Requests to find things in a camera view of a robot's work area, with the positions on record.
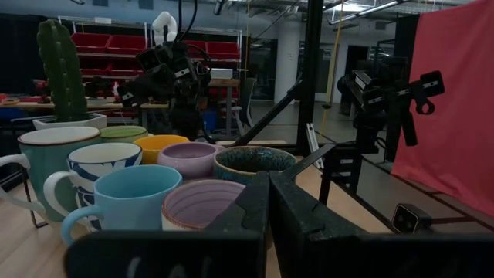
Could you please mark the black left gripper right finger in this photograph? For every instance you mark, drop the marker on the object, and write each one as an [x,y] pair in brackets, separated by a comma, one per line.
[293,216]

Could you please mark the dark speckled mug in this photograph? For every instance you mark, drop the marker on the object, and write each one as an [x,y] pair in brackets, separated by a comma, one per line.
[247,162]

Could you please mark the black device with white connector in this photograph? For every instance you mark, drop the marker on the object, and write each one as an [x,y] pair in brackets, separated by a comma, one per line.
[310,77]

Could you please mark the green mug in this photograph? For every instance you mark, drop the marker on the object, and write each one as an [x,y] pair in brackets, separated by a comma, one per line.
[123,132]

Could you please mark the white hexagonal plant pot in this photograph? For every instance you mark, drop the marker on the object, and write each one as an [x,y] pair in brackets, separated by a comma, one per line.
[77,123]

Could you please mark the white curved object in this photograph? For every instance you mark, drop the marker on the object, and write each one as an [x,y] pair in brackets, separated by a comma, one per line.
[164,25]

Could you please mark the grey office chair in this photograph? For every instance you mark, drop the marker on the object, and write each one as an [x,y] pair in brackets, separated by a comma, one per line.
[247,96]

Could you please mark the orange mug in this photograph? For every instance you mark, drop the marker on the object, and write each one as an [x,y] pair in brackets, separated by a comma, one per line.
[154,148]

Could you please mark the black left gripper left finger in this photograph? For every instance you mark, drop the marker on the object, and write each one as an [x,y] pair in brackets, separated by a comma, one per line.
[247,216]

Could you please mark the small wooden table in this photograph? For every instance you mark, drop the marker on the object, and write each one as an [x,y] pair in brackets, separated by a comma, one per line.
[225,82]

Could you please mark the purple ribbed cup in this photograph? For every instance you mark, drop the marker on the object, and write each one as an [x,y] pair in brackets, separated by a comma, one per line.
[197,204]

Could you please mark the red storage bin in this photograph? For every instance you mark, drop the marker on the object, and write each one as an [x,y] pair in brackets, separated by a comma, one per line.
[224,49]
[90,41]
[125,43]

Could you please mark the light blue mug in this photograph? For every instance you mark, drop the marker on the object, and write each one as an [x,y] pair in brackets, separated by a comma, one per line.
[131,201]

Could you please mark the white mug with blue pattern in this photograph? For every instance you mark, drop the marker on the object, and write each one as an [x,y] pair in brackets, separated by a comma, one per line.
[96,170]

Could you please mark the lilac mug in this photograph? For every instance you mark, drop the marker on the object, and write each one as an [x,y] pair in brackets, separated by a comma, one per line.
[189,164]

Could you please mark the green cactus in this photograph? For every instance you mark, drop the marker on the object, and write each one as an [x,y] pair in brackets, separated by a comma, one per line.
[61,69]

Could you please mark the small black camera box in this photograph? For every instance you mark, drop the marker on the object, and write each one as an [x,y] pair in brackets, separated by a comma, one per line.
[409,218]

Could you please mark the white column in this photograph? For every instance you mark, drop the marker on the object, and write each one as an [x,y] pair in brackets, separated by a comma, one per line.
[287,65]

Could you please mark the red curtain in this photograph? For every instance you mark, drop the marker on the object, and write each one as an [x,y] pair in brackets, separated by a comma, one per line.
[455,116]

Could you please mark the long wooden workbench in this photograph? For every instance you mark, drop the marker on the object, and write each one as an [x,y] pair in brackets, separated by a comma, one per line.
[23,105]

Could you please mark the silver aluminium extrusion piece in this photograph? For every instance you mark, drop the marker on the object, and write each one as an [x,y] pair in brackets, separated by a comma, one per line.
[312,139]

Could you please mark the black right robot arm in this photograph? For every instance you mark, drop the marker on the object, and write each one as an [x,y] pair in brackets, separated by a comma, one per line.
[185,116]

